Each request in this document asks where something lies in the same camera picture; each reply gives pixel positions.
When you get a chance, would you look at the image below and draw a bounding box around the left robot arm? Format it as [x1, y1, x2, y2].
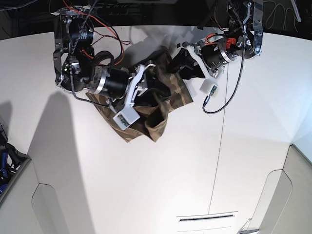
[167, 0, 263, 80]

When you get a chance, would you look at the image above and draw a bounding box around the grey right chair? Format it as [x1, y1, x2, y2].
[248, 145, 312, 234]

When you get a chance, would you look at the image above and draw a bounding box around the grey chair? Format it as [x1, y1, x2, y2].
[0, 158, 97, 234]
[248, 145, 312, 234]

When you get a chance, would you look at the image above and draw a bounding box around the black camera cable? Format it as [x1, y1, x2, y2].
[202, 0, 247, 115]

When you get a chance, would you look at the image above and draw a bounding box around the camouflage T-shirt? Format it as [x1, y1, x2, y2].
[101, 48, 193, 142]

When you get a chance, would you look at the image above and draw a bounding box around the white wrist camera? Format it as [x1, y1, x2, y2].
[113, 107, 140, 130]
[199, 78, 219, 97]

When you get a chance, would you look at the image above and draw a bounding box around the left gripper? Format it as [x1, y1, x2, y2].
[167, 37, 240, 80]

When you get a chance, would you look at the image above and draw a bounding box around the blue and black clutter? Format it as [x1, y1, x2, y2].
[0, 124, 31, 196]

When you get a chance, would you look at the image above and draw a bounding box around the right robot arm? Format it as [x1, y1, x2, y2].
[53, 0, 171, 112]

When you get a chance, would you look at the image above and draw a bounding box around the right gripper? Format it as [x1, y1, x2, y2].
[87, 63, 171, 115]

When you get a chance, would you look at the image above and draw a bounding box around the grey left chair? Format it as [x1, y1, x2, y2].
[0, 158, 97, 234]

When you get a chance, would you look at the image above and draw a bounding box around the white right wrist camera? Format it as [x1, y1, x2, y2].
[113, 107, 140, 130]

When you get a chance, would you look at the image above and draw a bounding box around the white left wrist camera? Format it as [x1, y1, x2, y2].
[199, 78, 219, 97]

